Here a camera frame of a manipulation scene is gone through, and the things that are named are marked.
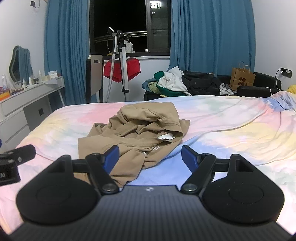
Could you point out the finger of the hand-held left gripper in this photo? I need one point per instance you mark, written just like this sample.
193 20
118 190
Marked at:
23 153

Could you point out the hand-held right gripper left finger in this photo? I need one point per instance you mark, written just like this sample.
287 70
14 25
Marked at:
112 158

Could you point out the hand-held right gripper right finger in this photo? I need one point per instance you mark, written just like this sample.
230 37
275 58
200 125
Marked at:
188 157

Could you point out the tan hoodie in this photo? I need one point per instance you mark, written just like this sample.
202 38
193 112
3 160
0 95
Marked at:
143 120

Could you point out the black clothes heap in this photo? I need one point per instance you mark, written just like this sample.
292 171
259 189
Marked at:
201 83

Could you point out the white dressing desk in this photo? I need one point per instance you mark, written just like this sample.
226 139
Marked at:
13 106

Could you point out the orange tissue box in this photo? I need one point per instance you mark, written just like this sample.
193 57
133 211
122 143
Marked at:
4 95

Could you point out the green garment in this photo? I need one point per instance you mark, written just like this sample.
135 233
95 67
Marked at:
168 91

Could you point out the small white bottle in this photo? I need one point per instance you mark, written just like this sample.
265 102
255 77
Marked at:
23 83
30 81

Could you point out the clear plastic bottle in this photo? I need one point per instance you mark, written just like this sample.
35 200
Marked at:
3 81

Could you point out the grey patterned garment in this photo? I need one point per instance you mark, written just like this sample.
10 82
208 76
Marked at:
226 90

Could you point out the tall white bottle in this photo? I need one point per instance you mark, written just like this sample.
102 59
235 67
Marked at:
39 76

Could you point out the yellow-green garment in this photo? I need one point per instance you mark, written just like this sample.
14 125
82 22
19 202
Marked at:
153 87

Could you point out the white cardboard box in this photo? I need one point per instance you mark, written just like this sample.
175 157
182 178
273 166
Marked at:
53 76

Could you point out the garment steamer stand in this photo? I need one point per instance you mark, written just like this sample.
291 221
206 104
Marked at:
123 69

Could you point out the red garment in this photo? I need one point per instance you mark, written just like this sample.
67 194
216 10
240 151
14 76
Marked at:
131 68

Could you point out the brown paper bag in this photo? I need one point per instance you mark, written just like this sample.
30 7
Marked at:
241 78

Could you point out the black armchair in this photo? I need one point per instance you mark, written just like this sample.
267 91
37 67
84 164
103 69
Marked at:
263 82

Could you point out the pale blue crumpled blanket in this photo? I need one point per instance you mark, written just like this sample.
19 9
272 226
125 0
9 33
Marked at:
283 99

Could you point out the white hanging garment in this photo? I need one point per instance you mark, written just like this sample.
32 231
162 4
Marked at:
129 47

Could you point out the blue curtain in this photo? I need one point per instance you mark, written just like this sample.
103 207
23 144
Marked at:
67 46
208 34

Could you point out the yellow pillow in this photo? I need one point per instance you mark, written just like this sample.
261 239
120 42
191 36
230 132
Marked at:
292 89

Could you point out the dark window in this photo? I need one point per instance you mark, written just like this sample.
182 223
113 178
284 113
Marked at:
129 16

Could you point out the wavy frame mirror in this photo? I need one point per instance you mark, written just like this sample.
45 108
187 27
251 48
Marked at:
19 63

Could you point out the wall outlet with charger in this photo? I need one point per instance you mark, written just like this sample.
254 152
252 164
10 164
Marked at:
286 72

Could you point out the black wall device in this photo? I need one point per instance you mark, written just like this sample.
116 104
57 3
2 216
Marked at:
33 4

